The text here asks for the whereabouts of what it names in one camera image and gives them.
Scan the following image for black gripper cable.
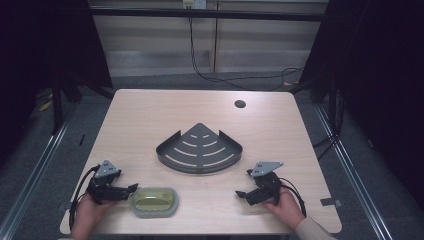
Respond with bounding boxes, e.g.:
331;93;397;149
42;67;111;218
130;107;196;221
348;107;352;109
68;164;101;232
278;176;308;218

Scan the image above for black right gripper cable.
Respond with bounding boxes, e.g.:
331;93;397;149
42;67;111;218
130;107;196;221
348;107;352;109
278;176;308;218

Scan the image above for black floor cables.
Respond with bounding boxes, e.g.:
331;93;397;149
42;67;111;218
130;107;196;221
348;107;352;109
312;89;344;162

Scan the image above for black horizontal bar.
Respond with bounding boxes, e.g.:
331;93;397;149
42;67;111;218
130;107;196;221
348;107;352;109
89;7;330;23

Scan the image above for person's right hand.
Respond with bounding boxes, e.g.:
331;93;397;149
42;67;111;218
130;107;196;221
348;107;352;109
262;187;307;231

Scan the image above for person's left hand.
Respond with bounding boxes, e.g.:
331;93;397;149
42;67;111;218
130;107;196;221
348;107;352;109
69;194;116;240

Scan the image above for grey soap dish yellow insert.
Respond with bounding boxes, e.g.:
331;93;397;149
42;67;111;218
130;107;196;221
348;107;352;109
129;187;180;220

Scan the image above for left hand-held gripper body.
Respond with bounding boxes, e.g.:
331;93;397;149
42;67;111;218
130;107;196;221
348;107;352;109
86;159;127;205

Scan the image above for dark grey corner shelf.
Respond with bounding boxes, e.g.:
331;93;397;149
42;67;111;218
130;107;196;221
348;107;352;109
155;122;244;175

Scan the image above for black metal stand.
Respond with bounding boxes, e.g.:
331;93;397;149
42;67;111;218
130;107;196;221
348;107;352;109
50;74;65;136

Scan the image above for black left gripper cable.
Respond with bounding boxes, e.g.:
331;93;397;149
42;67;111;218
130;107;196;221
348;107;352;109
68;164;101;232

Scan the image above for white wall socket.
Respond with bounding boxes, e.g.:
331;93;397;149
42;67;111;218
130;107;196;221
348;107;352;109
182;0;208;10

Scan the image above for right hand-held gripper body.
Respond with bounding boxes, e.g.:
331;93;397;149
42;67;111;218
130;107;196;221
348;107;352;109
246;161;285;206

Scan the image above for metal floor rail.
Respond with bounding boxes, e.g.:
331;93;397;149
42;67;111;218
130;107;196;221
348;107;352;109
0;103;79;240
314;104;396;240

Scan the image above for black wall cable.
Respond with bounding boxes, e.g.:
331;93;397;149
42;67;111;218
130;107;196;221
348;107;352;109
188;16;305;92

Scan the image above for black curtain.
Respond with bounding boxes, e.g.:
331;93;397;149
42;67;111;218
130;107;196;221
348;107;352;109
0;0;114;168
298;0;424;214

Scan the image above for grey tape piece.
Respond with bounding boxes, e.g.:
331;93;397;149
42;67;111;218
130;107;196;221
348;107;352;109
319;197;344;208

